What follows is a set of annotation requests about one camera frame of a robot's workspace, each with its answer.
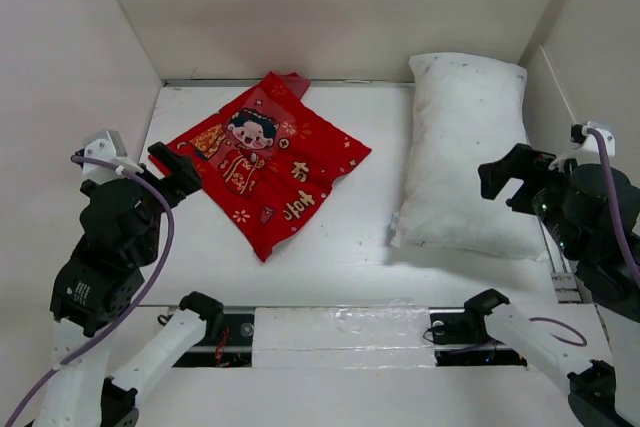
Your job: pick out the aluminium rail right side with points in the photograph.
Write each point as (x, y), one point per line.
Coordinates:
(562, 276)

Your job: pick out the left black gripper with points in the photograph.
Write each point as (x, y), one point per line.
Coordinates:
(181, 181)

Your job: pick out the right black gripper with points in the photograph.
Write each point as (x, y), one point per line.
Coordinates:
(517, 161)

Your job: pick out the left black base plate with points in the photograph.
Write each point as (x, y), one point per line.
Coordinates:
(231, 348)

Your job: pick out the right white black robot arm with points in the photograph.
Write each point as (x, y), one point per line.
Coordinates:
(564, 198)

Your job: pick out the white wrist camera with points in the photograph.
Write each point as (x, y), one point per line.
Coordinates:
(586, 148)
(106, 146)

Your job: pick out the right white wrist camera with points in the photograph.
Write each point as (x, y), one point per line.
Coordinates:
(586, 148)

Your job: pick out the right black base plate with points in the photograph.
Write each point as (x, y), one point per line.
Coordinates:
(457, 342)

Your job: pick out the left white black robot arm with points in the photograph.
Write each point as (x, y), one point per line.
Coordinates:
(128, 230)

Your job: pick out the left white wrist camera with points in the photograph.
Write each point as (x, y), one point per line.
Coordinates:
(106, 146)

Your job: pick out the red cartoon print pillowcase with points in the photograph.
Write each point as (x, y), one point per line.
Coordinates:
(268, 161)

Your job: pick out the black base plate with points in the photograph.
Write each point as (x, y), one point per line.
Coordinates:
(231, 348)
(457, 342)

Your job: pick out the white pillow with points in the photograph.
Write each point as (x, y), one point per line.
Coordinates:
(467, 111)

